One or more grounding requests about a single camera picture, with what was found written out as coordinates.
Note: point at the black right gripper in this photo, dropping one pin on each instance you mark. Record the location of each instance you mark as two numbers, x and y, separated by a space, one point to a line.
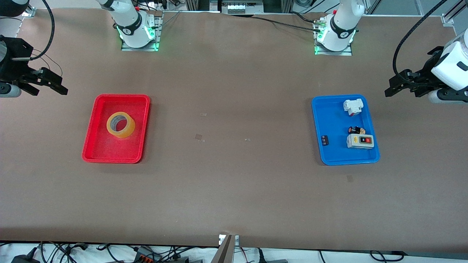
11 67

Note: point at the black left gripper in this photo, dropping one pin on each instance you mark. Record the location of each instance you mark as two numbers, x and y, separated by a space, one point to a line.
426 71

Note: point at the yellow tape roll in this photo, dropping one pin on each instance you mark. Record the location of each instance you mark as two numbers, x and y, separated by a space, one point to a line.
126 132

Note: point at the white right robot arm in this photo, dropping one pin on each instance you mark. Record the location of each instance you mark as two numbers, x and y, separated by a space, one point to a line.
131 22

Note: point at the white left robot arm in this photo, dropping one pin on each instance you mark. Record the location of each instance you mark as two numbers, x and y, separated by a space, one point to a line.
340 29

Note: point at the white plastic connector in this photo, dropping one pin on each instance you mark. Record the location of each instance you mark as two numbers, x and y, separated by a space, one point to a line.
353 106

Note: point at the small black red button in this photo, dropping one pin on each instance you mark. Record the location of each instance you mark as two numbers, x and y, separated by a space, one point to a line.
356 130

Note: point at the red plastic tray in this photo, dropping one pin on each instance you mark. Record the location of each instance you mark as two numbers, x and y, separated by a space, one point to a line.
98 149

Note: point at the blue plastic tray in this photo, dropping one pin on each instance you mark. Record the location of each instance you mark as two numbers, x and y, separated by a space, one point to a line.
336 153

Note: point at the small black terminal block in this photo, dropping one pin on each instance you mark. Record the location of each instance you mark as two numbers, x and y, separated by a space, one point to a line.
325 140

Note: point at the black power adapter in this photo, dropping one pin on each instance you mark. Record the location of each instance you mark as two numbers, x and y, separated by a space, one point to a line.
23 258

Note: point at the silver socket strip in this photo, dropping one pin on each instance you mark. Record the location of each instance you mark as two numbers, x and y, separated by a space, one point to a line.
241 7

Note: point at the orange power strip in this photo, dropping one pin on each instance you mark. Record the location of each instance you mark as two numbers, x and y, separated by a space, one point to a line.
146 255

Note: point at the white marker tag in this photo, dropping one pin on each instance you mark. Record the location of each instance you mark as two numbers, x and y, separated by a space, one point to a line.
236 240

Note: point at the grey push-button switch box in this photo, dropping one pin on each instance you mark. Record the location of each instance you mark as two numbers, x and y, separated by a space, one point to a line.
360 141

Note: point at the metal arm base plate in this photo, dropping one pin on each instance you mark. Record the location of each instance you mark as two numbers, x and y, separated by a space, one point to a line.
334 53
140 49

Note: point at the grey metal camera post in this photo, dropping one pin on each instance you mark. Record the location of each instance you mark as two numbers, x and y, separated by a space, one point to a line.
223 252

